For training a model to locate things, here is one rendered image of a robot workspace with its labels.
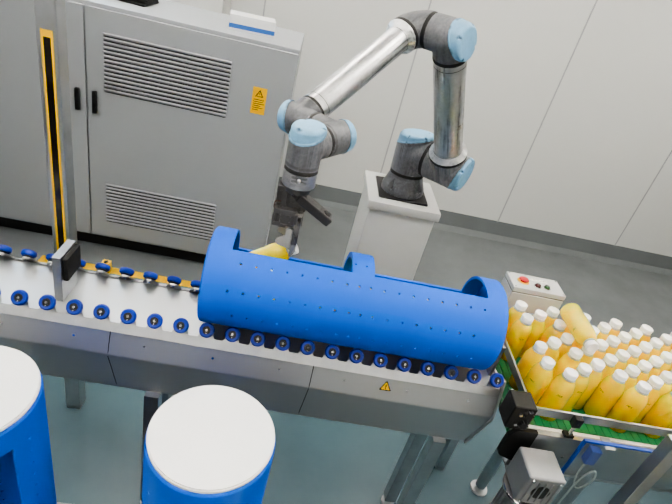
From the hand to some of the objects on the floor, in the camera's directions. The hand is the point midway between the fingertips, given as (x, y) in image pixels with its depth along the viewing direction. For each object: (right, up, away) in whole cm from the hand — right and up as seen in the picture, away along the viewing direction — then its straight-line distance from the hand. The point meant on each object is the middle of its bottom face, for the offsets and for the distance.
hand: (293, 248), depth 148 cm
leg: (+34, -117, +65) cm, 138 cm away
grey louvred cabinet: (-143, +16, +200) cm, 247 cm away
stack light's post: (+78, -141, +45) cm, 168 cm away
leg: (+35, -110, +76) cm, 138 cm away
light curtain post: (-104, -69, +83) cm, 150 cm away
